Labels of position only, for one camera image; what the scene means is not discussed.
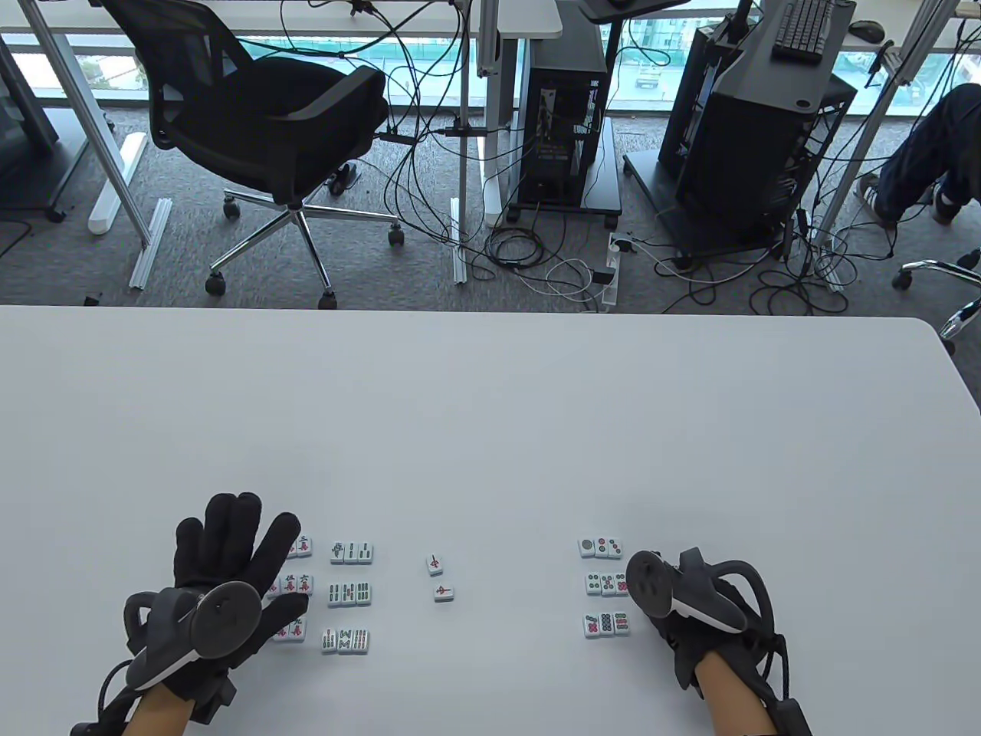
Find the six-bamboo mahjong tile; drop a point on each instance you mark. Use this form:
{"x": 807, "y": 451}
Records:
{"x": 365, "y": 593}

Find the black foot pedal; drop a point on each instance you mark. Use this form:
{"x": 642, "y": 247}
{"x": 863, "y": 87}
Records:
{"x": 342, "y": 178}

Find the black power strip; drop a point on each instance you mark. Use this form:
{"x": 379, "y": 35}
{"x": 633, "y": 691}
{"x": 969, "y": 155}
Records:
{"x": 395, "y": 136}

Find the four-circle mahjong tile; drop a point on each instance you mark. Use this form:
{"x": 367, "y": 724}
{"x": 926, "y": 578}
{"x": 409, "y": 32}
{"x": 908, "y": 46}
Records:
{"x": 594, "y": 583}

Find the black keyboard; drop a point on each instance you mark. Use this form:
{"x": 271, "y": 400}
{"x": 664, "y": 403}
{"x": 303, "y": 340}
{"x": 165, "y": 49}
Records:
{"x": 803, "y": 31}

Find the black wheeled computer cart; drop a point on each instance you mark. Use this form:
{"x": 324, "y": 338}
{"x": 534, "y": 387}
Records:
{"x": 644, "y": 176}
{"x": 602, "y": 192}

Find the black monitor stand with tray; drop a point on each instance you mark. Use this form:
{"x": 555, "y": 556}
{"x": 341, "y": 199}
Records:
{"x": 636, "y": 8}
{"x": 797, "y": 84}

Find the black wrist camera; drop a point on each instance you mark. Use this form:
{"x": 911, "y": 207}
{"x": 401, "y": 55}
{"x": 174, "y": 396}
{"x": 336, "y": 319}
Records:
{"x": 686, "y": 671}
{"x": 214, "y": 699}

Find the red-symbol mahjong tile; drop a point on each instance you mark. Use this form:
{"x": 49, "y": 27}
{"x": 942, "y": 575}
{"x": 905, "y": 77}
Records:
{"x": 444, "y": 591}
{"x": 434, "y": 565}

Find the bird bamboo mahjong tile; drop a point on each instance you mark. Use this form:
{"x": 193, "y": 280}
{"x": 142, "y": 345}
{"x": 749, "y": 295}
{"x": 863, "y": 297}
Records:
{"x": 338, "y": 552}

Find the white standing desk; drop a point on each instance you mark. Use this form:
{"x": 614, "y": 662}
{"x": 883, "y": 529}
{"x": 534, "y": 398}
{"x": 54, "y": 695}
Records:
{"x": 536, "y": 19}

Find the grey hand tracking controller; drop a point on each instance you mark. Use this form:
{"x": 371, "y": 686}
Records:
{"x": 651, "y": 586}
{"x": 222, "y": 621}

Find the person's left hand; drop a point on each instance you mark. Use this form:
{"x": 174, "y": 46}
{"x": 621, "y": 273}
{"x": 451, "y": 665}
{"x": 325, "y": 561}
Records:
{"x": 230, "y": 544}

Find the person's left forearm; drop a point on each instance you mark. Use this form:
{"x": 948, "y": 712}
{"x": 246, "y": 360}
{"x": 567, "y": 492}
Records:
{"x": 161, "y": 717}

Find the person's right hand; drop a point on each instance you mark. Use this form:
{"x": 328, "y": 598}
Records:
{"x": 751, "y": 652}

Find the dark grey equipment cart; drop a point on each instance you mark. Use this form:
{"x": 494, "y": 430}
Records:
{"x": 27, "y": 100}

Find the white power strip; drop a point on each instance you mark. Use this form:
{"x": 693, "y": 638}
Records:
{"x": 609, "y": 297}

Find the eight-bamboo mahjong tile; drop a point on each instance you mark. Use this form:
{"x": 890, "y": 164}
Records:
{"x": 346, "y": 640}

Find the three-bamboo mahjong tile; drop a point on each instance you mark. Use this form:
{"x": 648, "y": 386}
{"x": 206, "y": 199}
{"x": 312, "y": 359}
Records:
{"x": 367, "y": 551}

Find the seven-bamboo mahjong tile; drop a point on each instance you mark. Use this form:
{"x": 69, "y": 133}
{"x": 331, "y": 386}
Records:
{"x": 329, "y": 641}

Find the nine-circle mahjong tile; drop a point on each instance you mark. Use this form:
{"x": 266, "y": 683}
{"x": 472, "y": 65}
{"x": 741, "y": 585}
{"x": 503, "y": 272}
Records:
{"x": 621, "y": 623}

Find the black mesh office chair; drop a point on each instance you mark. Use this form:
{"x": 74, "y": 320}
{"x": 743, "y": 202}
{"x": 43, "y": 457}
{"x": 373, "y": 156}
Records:
{"x": 927, "y": 265}
{"x": 253, "y": 115}

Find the five-bamboo mahjong tile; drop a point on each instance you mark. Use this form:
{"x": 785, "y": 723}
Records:
{"x": 350, "y": 593}

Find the black computer tower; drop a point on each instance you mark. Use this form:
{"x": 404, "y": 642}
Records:
{"x": 751, "y": 169}
{"x": 563, "y": 138}

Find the black white striped sneaker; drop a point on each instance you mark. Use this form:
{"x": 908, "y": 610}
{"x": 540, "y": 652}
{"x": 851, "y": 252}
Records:
{"x": 946, "y": 208}
{"x": 872, "y": 195}

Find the four-bamboo mahjong tile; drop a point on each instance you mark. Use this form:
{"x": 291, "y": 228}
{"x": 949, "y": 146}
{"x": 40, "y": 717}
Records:
{"x": 336, "y": 593}

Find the eight-circle mahjong tile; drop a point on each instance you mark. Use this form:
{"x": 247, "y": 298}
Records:
{"x": 606, "y": 623}

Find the nine-bamboo mahjong tile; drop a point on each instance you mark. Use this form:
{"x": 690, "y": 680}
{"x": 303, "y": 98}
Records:
{"x": 361, "y": 640}

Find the black computer mouse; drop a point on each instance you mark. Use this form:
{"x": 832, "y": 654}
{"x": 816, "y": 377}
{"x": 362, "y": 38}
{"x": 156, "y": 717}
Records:
{"x": 866, "y": 31}

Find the seven-circle mahjong tile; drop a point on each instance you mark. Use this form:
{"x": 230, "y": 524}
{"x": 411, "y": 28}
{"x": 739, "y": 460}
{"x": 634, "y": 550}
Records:
{"x": 591, "y": 626}

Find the person's right forearm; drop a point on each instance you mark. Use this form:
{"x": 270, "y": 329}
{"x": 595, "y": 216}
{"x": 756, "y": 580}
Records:
{"x": 736, "y": 698}

